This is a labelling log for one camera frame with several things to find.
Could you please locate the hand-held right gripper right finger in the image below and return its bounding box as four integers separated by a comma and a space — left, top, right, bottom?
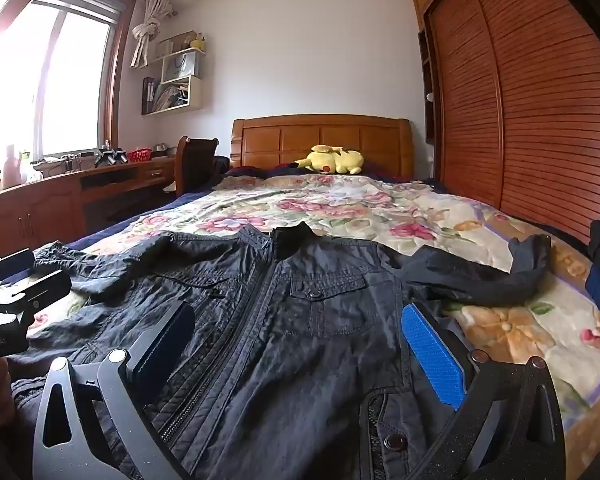
401, 301, 567, 480

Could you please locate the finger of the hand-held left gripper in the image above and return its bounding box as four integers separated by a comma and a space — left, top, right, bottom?
0, 249, 35, 288
0, 270, 73, 331

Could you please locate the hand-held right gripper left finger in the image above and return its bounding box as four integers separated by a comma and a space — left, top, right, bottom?
32, 301, 197, 480

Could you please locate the black jacket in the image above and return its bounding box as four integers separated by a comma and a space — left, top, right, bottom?
7, 222, 553, 480

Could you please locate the wooden desk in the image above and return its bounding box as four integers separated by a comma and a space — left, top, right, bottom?
0, 152, 178, 261

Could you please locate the pink bottle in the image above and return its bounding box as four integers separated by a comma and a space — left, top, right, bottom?
1, 145, 21, 191

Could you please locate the black desk gadget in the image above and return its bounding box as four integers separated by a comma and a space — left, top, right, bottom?
94, 146, 129, 168

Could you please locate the floral quilt bed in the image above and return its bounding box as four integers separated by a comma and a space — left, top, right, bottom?
25, 172, 600, 461

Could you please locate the wooden chair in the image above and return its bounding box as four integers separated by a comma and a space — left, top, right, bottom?
174, 136, 218, 196

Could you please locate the wood-framed window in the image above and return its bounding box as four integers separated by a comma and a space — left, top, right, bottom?
0, 0, 136, 181

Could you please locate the yellow plush toy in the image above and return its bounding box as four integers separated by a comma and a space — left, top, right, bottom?
292, 145, 365, 176

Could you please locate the row of books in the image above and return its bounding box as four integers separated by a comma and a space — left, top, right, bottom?
142, 77, 188, 113

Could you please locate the wooden bed headboard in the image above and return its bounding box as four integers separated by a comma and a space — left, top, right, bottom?
230, 115, 415, 181

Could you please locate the dark wooden corner shelf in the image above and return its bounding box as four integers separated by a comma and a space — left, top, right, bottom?
419, 27, 437, 146

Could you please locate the white paper bag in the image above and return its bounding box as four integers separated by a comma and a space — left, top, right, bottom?
162, 52, 198, 83

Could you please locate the tied beige curtain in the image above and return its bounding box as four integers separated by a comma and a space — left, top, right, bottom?
130, 0, 173, 68

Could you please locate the wooden slatted wardrobe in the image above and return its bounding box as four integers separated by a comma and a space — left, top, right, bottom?
411, 0, 600, 246

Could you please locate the white wall shelf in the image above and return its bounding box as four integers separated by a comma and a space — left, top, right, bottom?
141, 30, 208, 116

